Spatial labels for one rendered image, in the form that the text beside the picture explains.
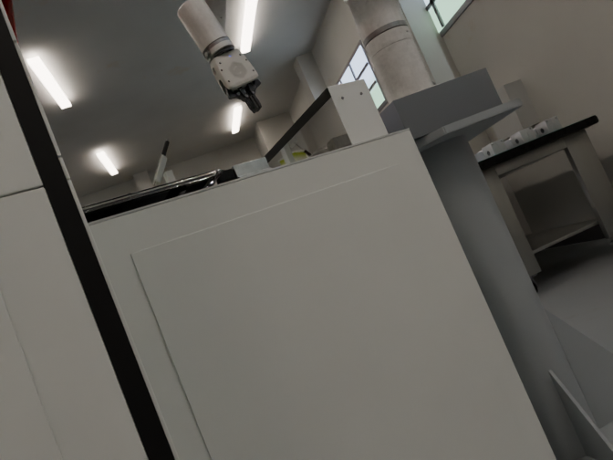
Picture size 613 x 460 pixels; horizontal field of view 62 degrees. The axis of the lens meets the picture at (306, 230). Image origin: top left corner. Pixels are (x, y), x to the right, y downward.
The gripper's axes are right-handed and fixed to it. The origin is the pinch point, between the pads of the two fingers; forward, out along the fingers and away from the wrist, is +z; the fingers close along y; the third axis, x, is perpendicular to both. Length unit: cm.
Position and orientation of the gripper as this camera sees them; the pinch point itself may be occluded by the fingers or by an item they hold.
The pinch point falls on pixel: (254, 104)
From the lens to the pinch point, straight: 143.6
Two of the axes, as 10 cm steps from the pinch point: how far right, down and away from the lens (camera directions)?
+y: 7.3, -4.9, 4.8
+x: -4.1, 2.4, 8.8
